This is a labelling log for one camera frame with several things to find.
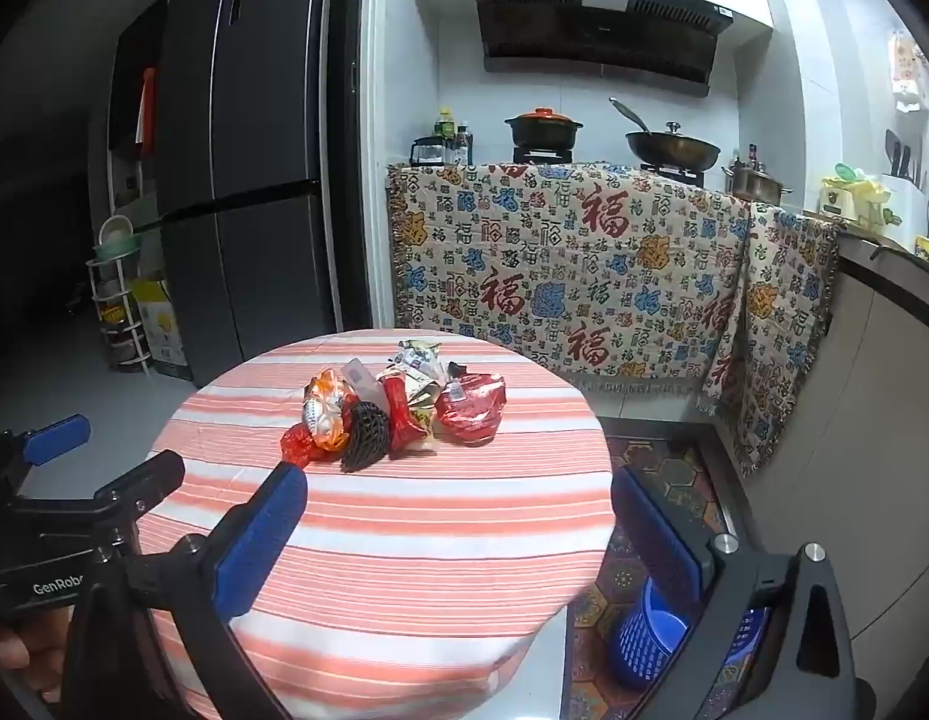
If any steel pot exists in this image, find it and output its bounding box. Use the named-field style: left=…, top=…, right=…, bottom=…
left=723, top=157, right=794, bottom=205

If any striped orange white tablecloth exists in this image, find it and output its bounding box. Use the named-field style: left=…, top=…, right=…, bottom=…
left=134, top=330, right=614, bottom=720

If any twisted red wrapper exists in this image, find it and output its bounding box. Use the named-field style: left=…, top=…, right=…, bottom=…
left=382, top=375, right=430, bottom=458

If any yellow green snack packet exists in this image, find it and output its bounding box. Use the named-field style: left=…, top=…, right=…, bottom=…
left=395, top=337, right=445, bottom=383

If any black range hood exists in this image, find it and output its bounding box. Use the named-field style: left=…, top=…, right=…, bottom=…
left=468, top=0, right=736, bottom=98

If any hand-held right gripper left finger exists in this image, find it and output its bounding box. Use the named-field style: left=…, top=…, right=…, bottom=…
left=59, top=461, right=310, bottom=720

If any orange snack wrapper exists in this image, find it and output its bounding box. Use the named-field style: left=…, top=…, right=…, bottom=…
left=303, top=369, right=358, bottom=453

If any black clay pot orange lid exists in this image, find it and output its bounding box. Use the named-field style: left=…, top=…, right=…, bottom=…
left=504, top=107, right=584, bottom=151

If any green bowl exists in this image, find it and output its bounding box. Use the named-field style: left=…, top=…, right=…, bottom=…
left=93, top=215, right=143, bottom=260

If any blue plastic basket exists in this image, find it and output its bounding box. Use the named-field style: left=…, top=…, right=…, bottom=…
left=607, top=576, right=773, bottom=692

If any black foam fruit net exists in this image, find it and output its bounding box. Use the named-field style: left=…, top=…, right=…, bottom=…
left=339, top=401, right=391, bottom=473

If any wall hanging ornament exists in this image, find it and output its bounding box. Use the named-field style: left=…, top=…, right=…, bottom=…
left=888, top=30, right=929, bottom=113

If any narrow printed blanket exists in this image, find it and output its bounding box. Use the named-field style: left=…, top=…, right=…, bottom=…
left=697, top=202, right=841, bottom=477

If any wok with long handle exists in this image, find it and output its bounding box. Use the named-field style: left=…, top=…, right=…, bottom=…
left=609, top=97, right=722, bottom=170

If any black gas stove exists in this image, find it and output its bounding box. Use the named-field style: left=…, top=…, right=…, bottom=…
left=511, top=144, right=707, bottom=185

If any dark grey refrigerator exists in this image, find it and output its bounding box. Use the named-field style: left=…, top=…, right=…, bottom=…
left=153, top=0, right=346, bottom=387

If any hexagon patterned floor mat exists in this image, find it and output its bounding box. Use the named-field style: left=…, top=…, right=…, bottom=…
left=562, top=420, right=773, bottom=720

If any large printed blanket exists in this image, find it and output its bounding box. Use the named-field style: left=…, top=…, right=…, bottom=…
left=385, top=161, right=754, bottom=398

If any person's left hand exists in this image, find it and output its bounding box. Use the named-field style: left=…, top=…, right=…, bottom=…
left=0, top=604, right=76, bottom=702

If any white wire rack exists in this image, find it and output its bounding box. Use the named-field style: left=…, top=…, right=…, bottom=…
left=85, top=236, right=154, bottom=376

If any yellow green kitchen appliance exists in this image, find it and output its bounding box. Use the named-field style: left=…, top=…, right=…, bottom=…
left=819, top=163, right=904, bottom=230

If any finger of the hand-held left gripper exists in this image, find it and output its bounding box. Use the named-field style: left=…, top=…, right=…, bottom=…
left=93, top=450, right=187, bottom=537
left=0, top=414, right=92, bottom=492

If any large red bag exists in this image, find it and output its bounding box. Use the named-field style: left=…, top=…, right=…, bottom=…
left=434, top=371, right=508, bottom=447

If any orange hanging cloth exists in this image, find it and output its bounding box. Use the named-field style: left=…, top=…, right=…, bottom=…
left=134, top=67, right=158, bottom=158

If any white knife block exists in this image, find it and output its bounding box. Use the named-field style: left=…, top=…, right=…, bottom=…
left=880, top=129, right=929, bottom=226

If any grey kitchen base cabinet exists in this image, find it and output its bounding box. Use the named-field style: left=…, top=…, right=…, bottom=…
left=742, top=225, right=929, bottom=653

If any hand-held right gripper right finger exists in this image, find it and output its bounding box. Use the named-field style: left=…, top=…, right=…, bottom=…
left=610, top=465, right=859, bottom=720

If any yellow carton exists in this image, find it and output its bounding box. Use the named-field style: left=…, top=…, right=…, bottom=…
left=130, top=277, right=191, bottom=383

